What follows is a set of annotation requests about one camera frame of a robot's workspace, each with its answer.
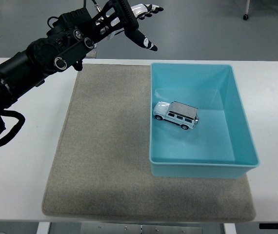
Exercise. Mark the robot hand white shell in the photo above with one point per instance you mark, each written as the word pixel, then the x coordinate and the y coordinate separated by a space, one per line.
pixel 142 40

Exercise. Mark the white toy car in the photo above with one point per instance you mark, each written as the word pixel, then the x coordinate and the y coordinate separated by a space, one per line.
pixel 178 114

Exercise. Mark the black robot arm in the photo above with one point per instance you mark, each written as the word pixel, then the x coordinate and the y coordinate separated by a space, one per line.
pixel 39 56

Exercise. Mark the blue plastic box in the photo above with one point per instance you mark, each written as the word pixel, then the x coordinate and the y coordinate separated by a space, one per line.
pixel 202 151

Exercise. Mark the white cart leg with caster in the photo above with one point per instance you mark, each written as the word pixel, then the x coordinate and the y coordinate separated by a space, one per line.
pixel 247 7

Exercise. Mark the grey-brown felt mat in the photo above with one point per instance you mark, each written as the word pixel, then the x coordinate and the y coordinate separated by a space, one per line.
pixel 100 158

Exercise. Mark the grey metal plate with screws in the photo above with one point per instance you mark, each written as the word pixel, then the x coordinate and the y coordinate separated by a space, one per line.
pixel 153 229

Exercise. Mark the white table leg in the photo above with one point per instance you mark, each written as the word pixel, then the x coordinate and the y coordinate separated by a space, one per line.
pixel 42 228
pixel 229 229

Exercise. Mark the black table control panel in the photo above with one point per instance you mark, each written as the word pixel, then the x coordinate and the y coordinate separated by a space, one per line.
pixel 276 226

